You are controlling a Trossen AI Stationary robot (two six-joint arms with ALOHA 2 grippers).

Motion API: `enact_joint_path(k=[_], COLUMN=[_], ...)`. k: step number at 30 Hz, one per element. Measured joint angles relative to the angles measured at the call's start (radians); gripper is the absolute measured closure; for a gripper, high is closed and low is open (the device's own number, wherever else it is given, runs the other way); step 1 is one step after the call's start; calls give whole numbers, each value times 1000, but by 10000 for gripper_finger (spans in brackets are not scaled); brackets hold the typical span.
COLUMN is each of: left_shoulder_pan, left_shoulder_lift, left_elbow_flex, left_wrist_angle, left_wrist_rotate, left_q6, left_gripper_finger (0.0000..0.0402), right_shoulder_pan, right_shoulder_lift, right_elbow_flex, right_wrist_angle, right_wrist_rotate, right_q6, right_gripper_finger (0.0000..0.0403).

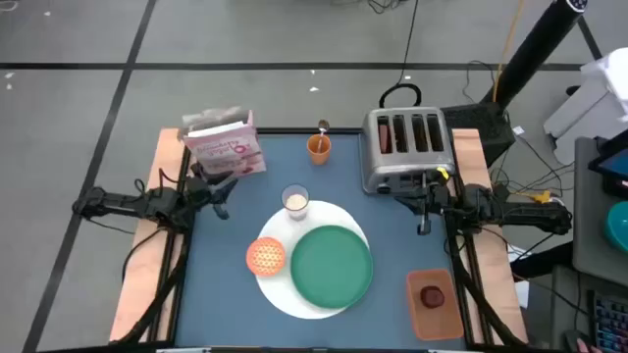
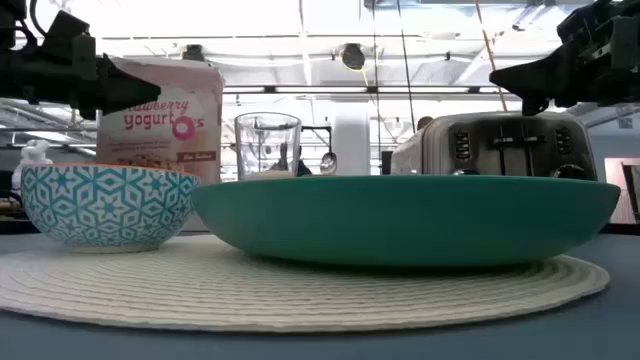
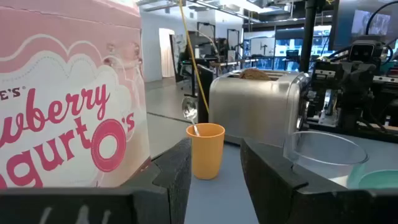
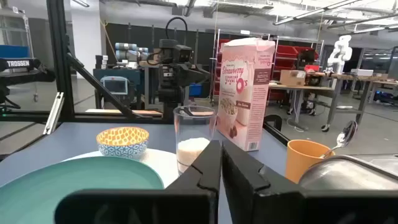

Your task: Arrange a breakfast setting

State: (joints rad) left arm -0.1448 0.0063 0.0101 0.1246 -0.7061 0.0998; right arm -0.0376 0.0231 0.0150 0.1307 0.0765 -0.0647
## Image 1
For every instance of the orange plastic cup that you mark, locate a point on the orange plastic cup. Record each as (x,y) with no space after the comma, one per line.
(319,153)

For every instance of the blue patterned bowl orange inside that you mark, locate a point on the blue patterned bowl orange inside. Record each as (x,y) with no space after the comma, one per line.
(265,256)

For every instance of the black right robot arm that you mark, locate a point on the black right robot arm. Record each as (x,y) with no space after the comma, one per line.
(520,213)

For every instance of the teal bowl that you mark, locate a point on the teal bowl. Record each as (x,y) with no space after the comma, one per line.
(619,228)

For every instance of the clear glass with milk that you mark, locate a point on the clear glass with milk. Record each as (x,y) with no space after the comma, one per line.
(295,202)

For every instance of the white cardboard box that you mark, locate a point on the white cardboard box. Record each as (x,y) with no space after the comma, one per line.
(589,113)

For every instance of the black diagonal frame strut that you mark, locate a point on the black diagonal frame strut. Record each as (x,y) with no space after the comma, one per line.
(490,305)
(157,289)

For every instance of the yellow plug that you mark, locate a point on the yellow plug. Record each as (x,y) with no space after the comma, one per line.
(541,196)

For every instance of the metal spoon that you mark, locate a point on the metal spoon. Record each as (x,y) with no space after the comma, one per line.
(322,128)

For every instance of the dark red plum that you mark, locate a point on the dark red plum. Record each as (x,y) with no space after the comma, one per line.
(432,297)

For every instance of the tablet screen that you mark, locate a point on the tablet screen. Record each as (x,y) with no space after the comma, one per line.
(615,164)

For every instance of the black pole base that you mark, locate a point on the black pole base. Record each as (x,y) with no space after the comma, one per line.
(478,127)

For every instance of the silver four-slot toaster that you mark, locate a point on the silver four-slot toaster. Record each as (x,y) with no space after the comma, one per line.
(407,166)

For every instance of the computer keyboard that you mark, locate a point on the computer keyboard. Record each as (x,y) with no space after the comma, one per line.
(611,318)

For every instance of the grey side desk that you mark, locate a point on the grey side desk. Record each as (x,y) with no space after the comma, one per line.
(589,235)

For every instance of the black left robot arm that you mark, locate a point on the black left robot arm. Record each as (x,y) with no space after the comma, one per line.
(122,202)

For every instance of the person's hand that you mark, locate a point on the person's hand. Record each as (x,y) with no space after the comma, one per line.
(589,347)

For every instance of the pink strawberry yogurt cereal box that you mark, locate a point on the pink strawberry yogurt cereal box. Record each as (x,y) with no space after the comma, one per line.
(230,149)

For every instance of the green round plate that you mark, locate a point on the green round plate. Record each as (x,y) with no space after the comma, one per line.
(331,267)

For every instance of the white round woven placemat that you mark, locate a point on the white round woven placemat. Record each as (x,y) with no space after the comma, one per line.
(277,289)

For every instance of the orange rectangular plastic tray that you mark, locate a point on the orange rectangular plastic tray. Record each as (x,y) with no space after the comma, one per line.
(441,321)

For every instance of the black round pole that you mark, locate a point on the black round pole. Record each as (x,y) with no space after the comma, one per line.
(535,49)

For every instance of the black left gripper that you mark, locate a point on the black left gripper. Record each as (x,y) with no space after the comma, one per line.
(201,191)

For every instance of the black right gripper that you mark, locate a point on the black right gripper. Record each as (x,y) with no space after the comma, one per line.
(436,198)

